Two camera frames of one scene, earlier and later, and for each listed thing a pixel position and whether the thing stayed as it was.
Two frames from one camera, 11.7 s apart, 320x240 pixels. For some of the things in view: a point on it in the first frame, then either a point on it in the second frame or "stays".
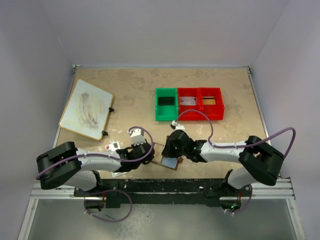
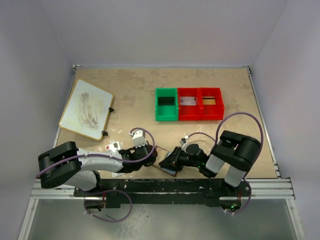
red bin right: x=213 y=112 stays
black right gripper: x=167 y=151 -> x=171 y=161
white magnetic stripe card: x=187 y=101 stays
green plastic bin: x=166 y=113 stays
